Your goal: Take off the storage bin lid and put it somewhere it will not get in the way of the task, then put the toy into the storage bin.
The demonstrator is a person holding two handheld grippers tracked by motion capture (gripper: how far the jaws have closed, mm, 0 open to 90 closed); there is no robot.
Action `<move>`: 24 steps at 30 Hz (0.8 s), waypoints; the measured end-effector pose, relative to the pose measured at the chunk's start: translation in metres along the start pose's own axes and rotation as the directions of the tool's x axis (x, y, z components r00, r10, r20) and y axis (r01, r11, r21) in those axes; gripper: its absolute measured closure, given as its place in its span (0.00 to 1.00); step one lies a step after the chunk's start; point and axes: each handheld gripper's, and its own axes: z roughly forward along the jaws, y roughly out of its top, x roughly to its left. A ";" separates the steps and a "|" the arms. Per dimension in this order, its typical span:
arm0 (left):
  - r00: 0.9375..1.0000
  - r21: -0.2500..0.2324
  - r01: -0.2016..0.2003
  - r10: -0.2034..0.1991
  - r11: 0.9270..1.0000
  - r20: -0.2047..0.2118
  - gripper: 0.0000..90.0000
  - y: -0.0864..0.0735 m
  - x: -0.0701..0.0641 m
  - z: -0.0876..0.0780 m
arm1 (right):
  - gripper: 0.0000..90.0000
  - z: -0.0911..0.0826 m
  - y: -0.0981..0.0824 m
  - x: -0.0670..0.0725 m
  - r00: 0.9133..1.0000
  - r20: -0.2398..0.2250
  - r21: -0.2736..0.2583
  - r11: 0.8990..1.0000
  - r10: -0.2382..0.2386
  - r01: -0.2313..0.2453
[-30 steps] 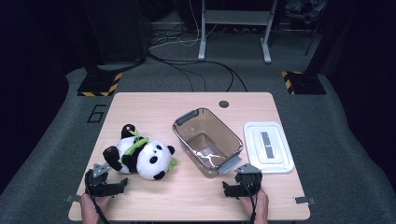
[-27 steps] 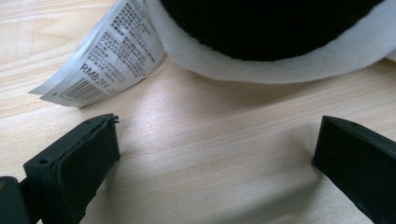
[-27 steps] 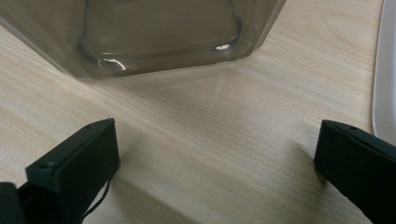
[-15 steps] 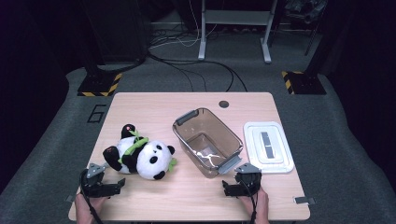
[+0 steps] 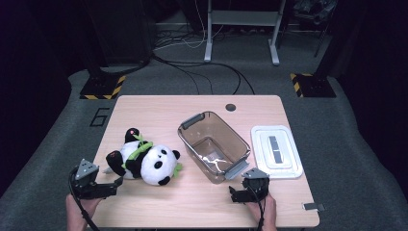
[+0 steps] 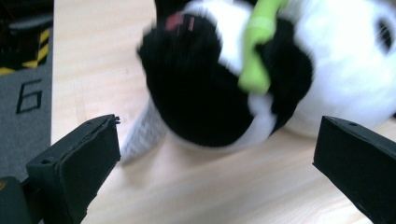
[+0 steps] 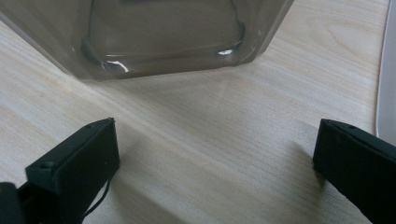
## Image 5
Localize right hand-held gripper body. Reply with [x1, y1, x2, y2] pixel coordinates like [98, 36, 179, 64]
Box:
[242, 167, 270, 203]

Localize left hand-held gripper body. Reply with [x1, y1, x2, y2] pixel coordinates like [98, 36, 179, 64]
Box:
[68, 158, 100, 200]

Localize white storage box lid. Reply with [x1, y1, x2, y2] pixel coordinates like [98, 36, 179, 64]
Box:
[250, 124, 304, 180]

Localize panda plush toy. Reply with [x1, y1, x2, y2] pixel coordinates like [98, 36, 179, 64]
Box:
[105, 127, 183, 187]

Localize clear grey storage box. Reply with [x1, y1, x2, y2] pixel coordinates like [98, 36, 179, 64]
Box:
[177, 111, 252, 185]

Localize person's left hand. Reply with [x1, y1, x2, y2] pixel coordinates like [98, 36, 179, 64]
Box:
[65, 193, 103, 224]

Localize person's right hand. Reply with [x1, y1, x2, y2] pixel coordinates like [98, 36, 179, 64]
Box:
[245, 192, 277, 225]

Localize grey tape piece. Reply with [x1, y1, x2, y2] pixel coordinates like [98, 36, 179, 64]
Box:
[302, 202, 325, 212]

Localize dark curtain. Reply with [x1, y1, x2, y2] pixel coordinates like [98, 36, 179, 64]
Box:
[336, 0, 408, 193]
[0, 0, 73, 196]

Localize black cabinet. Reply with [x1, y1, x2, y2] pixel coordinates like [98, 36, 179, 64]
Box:
[81, 0, 153, 68]

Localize white metal stand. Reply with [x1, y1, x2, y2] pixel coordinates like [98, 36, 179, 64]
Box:
[203, 0, 288, 66]

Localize dark equipment pile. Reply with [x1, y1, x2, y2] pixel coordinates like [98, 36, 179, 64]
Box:
[293, 0, 338, 25]

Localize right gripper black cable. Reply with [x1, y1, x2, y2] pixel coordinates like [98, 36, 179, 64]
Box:
[246, 186, 266, 231]

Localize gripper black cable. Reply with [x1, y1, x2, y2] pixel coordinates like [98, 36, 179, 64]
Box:
[246, 186, 266, 231]
[67, 172, 101, 231]

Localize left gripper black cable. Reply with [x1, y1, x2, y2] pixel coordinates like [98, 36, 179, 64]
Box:
[67, 172, 101, 231]

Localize black yellow-striped base plate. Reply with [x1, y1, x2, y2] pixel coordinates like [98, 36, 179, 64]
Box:
[79, 74, 127, 100]
[290, 72, 337, 98]

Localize black floor cables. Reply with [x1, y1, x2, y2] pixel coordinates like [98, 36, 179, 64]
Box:
[150, 52, 256, 96]

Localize white floor cables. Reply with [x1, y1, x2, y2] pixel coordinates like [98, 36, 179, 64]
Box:
[153, 0, 225, 51]

